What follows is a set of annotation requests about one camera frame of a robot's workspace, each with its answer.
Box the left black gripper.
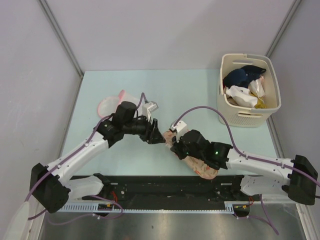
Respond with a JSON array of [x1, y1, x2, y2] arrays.
[[123, 113, 166, 145]]

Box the floral orange bra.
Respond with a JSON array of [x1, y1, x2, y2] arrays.
[[162, 129, 218, 180]]

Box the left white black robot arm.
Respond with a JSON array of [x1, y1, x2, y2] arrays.
[[26, 101, 165, 214]]

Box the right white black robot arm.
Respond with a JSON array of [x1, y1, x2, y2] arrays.
[[164, 130, 318, 206]]

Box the cream plastic laundry basket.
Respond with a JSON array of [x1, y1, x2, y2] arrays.
[[217, 53, 282, 128]]

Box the white pink plastic bag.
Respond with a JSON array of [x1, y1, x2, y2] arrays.
[[248, 76, 266, 98]]

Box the yellow garment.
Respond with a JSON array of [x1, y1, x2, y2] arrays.
[[250, 92, 267, 109]]

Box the dark navy garment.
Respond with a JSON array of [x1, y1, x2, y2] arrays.
[[222, 65, 267, 88]]

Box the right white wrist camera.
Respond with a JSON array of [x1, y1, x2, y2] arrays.
[[169, 120, 188, 135]]

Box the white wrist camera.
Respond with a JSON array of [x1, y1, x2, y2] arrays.
[[141, 101, 159, 120], [169, 120, 188, 135]]

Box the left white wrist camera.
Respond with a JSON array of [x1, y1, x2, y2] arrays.
[[141, 101, 159, 120]]

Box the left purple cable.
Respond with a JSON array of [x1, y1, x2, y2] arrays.
[[23, 92, 151, 221]]

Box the purple cable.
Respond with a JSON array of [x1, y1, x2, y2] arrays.
[[23, 92, 151, 221], [173, 106, 320, 236]]

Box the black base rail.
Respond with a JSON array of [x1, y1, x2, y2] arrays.
[[97, 175, 258, 209]]

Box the white slotted cable duct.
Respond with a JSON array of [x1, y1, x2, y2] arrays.
[[58, 202, 243, 214]]

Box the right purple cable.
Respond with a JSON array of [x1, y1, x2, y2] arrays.
[[173, 106, 320, 236]]

